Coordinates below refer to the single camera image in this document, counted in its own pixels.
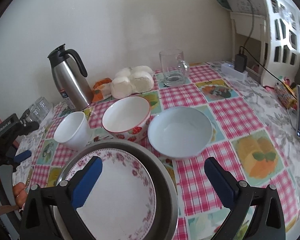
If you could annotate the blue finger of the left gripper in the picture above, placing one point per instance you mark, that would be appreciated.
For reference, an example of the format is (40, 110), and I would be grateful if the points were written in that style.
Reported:
(22, 156)

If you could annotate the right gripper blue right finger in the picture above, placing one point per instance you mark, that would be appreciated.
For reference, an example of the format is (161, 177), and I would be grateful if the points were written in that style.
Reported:
(222, 181)

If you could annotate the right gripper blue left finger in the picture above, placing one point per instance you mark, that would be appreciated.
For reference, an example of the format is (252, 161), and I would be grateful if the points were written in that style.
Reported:
(84, 180)

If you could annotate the floral round plate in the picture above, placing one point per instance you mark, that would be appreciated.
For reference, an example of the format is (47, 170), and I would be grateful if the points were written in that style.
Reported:
(122, 203)

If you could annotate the small white bowl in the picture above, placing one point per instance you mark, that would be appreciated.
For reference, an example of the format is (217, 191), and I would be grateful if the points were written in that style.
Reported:
(74, 131)

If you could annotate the light blue bowl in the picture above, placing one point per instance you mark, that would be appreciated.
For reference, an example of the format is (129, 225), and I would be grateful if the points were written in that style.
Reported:
(180, 132)

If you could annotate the steel round tray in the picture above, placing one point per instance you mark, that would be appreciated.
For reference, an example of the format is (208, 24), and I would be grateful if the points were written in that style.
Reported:
(166, 215)

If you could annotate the strawberry bowl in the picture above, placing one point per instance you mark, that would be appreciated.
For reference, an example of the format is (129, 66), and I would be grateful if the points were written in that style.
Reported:
(128, 118)

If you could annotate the person left hand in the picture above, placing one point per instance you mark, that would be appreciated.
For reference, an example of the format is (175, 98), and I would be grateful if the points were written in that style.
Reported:
(20, 194)

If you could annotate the glass cups rack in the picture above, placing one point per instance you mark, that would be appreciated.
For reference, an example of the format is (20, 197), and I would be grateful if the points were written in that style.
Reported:
(37, 111)

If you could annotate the steel thermos jug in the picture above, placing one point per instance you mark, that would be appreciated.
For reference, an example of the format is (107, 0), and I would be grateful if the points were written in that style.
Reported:
(70, 77)

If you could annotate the orange snack packet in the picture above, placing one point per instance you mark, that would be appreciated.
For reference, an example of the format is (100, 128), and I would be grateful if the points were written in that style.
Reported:
(102, 90)

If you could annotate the colourful candy tube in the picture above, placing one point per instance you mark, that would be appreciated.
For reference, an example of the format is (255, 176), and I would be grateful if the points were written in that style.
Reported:
(286, 96)

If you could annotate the white power strip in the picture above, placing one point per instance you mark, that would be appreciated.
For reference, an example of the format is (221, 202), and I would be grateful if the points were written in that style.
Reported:
(228, 69)

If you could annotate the black charger adapter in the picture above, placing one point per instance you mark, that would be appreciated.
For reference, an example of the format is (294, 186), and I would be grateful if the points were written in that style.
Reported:
(240, 60)

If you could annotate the white buns bag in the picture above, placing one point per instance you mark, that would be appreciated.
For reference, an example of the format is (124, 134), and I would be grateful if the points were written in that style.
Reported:
(135, 80)

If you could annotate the glass mug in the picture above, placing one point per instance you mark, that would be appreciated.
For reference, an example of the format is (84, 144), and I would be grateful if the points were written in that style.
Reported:
(175, 69)

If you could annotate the white lattice shelf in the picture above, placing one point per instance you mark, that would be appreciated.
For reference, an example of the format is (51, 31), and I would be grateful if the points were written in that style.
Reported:
(275, 23)

